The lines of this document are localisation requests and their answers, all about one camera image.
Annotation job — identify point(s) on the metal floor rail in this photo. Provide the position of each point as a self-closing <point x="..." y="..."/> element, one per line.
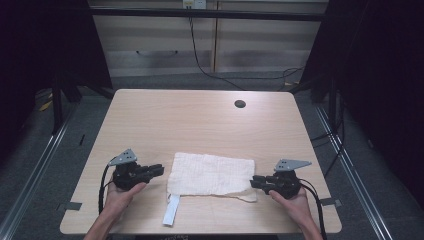
<point x="36" y="166"/>
<point x="353" y="176"/>

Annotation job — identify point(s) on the person's right hand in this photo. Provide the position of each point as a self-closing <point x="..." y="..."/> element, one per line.
<point x="296" y="206"/>

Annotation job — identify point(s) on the white cloth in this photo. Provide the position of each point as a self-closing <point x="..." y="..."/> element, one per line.
<point x="210" y="175"/>

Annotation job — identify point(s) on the black metal stand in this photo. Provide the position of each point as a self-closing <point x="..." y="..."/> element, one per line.
<point x="331" y="100"/>
<point x="57" y="106"/>

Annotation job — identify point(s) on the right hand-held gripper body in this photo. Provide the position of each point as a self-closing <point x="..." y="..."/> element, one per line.
<point x="283" y="183"/>

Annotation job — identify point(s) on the black curtain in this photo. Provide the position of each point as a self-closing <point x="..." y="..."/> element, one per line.
<point x="43" y="43"/>
<point x="383" y="83"/>

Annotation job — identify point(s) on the person's left hand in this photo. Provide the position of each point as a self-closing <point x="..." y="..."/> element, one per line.
<point x="118" y="201"/>

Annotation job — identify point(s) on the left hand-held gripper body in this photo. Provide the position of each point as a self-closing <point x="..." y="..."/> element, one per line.
<point x="128" y="175"/>

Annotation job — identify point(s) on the white wall outlet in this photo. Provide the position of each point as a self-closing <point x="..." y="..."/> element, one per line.
<point x="194" y="4"/>

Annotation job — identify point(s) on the grey tape piece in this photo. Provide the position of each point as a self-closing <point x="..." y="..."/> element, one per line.
<point x="333" y="202"/>
<point x="71" y="206"/>

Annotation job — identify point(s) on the yellow object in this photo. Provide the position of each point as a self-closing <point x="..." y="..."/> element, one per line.
<point x="45" y="106"/>

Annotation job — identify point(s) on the black horizontal bar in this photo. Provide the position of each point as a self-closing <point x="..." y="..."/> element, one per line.
<point x="206" y="14"/>

